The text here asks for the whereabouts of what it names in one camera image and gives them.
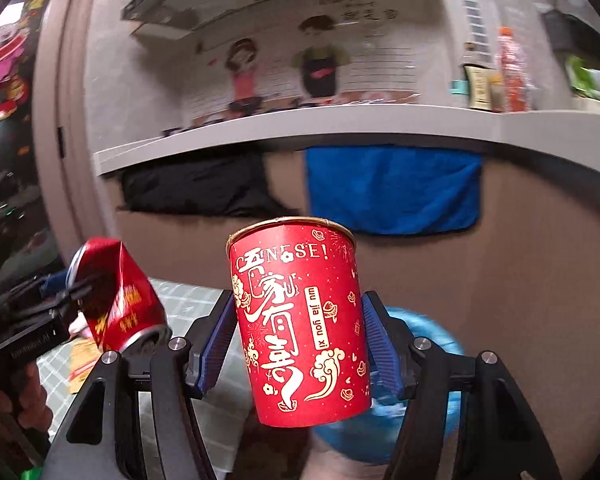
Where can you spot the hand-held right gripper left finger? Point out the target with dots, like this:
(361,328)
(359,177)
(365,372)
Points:
(220,342)

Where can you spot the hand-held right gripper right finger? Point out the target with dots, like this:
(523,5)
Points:
(380,347)

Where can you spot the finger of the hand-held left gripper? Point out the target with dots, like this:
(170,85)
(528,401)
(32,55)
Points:
(40,287)
(60,310)

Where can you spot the bin with blue bag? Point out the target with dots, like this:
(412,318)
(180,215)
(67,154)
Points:
(430,330)

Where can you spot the crushed red can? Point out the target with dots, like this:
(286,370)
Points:
(122,300)

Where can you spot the red printed paper cup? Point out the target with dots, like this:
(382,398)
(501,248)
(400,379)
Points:
(300,320)

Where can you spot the person's left hand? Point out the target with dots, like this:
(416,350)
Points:
(30,395)

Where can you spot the yellow paper piece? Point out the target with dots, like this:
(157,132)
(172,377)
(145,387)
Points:
(82,365)

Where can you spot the dark door with festive stickers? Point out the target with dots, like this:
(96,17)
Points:
(10,135)

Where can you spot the blue towel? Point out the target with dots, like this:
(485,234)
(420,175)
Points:
(395,190)

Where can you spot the black cloth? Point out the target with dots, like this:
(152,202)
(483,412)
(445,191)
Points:
(195,185)

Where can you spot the small teal object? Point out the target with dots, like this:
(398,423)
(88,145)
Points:
(459,87)

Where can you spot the dark bottle with cream label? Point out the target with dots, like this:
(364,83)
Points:
(480,87)

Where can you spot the orange plastic bottle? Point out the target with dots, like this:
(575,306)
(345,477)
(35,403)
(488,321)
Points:
(512,70)

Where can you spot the green packet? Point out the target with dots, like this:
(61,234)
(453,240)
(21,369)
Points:
(592,80)

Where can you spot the cartoon wall sticker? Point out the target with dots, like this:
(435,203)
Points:
(320,60)

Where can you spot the black wall rack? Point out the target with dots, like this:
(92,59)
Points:
(575,32)

